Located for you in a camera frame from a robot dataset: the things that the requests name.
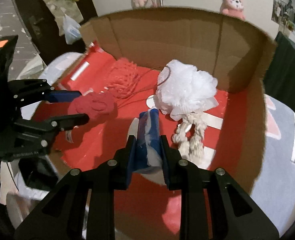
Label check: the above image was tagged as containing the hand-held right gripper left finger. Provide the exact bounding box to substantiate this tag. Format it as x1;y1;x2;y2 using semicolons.
14;135;136;240

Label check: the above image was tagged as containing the red mesh bath sponge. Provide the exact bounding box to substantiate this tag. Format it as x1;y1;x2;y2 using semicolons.
105;57;140;100

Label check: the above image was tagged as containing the table with green cloth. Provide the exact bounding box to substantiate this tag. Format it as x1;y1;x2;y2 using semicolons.
263;31;295;120

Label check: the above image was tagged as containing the white mesh bath sponge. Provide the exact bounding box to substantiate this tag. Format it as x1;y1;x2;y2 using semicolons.
156;59;219;122

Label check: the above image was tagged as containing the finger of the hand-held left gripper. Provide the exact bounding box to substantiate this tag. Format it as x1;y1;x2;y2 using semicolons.
9;79;82;105
14;113;90;143

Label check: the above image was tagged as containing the dark wooden door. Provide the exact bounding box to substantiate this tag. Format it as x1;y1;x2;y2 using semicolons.
10;0;98;63

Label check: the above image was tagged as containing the cardboard box red inside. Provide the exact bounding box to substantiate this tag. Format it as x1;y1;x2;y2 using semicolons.
32;7;278;240

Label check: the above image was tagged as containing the pink bear plush toy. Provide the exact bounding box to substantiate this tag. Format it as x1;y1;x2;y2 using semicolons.
220;0;247;20

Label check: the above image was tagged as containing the clear plastic bag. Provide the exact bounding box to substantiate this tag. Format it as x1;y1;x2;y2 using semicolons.
62;15;81;44

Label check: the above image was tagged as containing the red knit soft item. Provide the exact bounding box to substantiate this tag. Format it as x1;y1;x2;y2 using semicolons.
67;92;118;125

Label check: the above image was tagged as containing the door handle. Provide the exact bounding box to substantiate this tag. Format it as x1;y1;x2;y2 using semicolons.
29;16;44;33

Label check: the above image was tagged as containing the wall photo collage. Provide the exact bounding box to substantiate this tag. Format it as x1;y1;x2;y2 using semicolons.
271;0;295;33

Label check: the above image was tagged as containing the beige hanging wall organizer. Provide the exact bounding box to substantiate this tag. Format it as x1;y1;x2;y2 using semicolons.
32;0;84;35

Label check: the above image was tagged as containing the cream crochet scrunchie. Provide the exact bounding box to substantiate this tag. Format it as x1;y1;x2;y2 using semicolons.
173;112;208;160

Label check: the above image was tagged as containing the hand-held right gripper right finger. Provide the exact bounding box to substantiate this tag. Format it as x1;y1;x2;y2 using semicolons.
160;135;279;240

